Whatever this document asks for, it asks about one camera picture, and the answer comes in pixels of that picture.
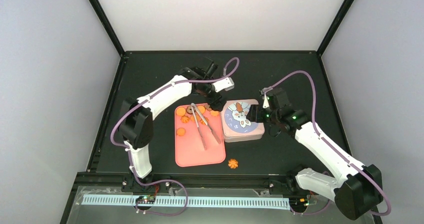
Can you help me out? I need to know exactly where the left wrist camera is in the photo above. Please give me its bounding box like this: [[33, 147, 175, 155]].
[[212, 77, 235, 92]]

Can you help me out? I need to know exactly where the purple cable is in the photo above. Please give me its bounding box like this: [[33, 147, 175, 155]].
[[109, 57, 240, 187], [264, 70, 392, 217]]

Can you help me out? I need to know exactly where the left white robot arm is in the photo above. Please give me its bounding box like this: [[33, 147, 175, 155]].
[[110, 63, 235, 179]]

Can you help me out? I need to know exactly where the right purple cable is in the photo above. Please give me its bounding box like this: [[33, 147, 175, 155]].
[[264, 70, 392, 217]]

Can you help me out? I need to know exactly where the pink cookie tray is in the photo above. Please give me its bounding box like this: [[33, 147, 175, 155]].
[[174, 103, 226, 167]]

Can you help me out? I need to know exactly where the orange swirl cookie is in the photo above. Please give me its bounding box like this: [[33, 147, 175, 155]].
[[227, 159, 239, 169]]

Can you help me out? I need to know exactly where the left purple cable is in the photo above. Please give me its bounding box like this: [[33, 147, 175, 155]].
[[109, 57, 240, 187]]

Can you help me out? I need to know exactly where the chocolate ring cookie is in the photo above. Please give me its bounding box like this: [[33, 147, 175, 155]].
[[186, 105, 194, 115]]

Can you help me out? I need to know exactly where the light blue slotted cable duct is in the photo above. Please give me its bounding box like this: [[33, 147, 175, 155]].
[[77, 194, 291, 210]]

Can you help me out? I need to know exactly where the metal tongs white handle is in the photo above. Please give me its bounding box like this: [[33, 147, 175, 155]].
[[190, 103, 222, 151]]

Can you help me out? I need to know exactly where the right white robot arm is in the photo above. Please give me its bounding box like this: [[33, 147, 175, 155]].
[[246, 88, 384, 220]]

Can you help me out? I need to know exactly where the beige compartment box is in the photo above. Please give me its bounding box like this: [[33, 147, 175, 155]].
[[220, 99, 265, 143]]

